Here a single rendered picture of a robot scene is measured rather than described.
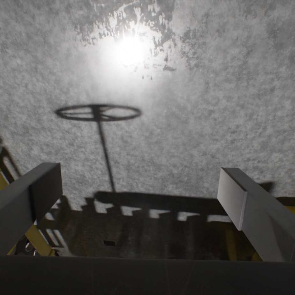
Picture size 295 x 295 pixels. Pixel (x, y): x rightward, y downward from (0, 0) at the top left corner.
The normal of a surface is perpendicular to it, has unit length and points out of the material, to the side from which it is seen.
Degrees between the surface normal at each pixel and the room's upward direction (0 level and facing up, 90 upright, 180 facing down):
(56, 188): 97
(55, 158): 0
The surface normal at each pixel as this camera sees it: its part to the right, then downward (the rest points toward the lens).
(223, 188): -1.00, -0.03
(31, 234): 0.99, 0.05
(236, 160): -0.15, 0.61
